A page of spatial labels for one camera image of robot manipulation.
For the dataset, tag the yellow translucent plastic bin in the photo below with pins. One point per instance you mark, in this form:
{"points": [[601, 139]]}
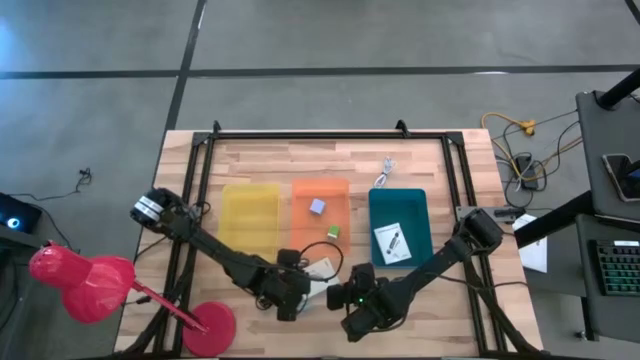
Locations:
{"points": [[249, 220]]}

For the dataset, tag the white instruction booklet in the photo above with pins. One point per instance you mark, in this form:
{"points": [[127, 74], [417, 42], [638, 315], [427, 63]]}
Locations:
{"points": [[392, 243]]}

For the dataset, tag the grey workstation desk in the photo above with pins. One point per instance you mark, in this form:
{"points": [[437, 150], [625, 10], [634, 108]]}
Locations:
{"points": [[592, 135]]}

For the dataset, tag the black pole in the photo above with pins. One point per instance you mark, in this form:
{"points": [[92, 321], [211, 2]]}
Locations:
{"points": [[620, 90]]}

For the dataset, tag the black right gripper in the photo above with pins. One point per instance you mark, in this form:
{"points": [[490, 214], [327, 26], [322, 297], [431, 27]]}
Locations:
{"points": [[357, 287]]}

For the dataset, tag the teal plastic bin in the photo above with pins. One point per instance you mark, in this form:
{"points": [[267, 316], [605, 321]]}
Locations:
{"points": [[412, 210]]}

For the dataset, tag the black power adapter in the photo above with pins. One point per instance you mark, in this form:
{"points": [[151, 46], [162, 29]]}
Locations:
{"points": [[526, 167]]}

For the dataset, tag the red desk lamp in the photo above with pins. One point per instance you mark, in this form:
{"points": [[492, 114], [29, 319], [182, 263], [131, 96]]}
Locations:
{"points": [[90, 285]]}

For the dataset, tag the white paper sheet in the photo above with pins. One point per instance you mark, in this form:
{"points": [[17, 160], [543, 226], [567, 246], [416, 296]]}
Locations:
{"points": [[535, 252]]}

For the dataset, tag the orange translucent plastic bin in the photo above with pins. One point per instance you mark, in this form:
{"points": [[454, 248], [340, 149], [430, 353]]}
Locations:
{"points": [[307, 235]]}

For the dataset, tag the white printed card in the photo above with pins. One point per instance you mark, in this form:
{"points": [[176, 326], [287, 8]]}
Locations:
{"points": [[325, 265]]}

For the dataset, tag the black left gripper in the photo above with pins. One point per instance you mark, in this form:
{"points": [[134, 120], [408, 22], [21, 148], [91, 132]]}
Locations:
{"points": [[285, 292]]}

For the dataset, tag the grey mounting plate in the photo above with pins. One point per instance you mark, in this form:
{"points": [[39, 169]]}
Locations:
{"points": [[465, 212]]}

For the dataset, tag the small green cube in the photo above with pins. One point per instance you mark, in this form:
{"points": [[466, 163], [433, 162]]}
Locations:
{"points": [[333, 231]]}

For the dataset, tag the black smartphone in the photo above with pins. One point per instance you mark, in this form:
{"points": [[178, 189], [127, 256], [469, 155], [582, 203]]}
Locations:
{"points": [[620, 175]]}

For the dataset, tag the backlit black keyboard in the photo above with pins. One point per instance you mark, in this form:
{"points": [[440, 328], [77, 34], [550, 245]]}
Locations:
{"points": [[620, 270]]}

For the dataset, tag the black metal rig frame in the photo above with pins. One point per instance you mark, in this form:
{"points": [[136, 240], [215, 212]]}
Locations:
{"points": [[325, 135]]}

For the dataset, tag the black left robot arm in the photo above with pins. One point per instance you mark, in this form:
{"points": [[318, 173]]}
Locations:
{"points": [[210, 245]]}

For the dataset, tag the black device with blue light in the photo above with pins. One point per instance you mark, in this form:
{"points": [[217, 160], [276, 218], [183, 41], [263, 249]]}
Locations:
{"points": [[25, 215]]}

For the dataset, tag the small lavender cube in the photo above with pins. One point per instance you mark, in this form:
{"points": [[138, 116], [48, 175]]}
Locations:
{"points": [[317, 206]]}

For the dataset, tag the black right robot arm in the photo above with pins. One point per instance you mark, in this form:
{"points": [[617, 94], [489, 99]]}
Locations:
{"points": [[430, 265]]}

